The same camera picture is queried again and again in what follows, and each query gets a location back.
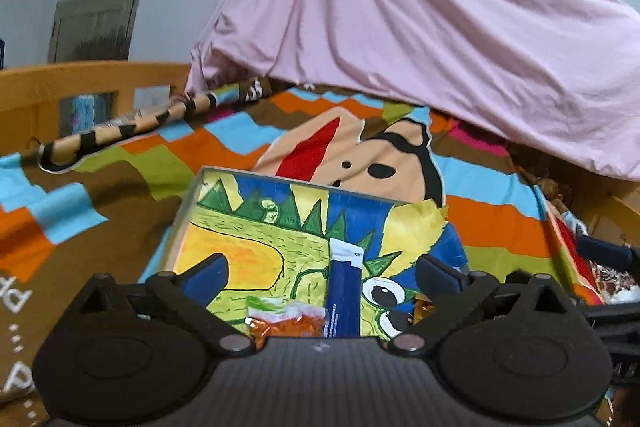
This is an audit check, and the brown patterned striped quilt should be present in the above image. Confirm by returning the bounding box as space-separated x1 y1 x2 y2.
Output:
0 76 640 427

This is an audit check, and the floral white fabric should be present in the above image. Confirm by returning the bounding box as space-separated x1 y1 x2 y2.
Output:
560 210 637 303

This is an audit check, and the colourful dragon tray box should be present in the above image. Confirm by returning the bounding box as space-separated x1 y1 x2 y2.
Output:
160 167 468 338

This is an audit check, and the golden foil snack packet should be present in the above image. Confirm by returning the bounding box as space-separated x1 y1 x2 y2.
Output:
412 295 435 325

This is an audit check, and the red orange clear snack packet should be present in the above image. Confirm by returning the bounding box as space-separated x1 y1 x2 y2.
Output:
245 296 326 349

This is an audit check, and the pink draped sheet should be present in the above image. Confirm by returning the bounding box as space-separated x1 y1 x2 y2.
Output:
186 0 639 181

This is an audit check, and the wooden bed rail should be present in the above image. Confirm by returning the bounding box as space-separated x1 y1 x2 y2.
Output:
0 61 190 155

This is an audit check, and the blue stick packet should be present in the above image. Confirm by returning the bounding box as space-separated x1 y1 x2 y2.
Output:
326 237 363 338

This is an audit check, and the grey wooden door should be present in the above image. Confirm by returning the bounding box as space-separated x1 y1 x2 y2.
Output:
48 0 139 63

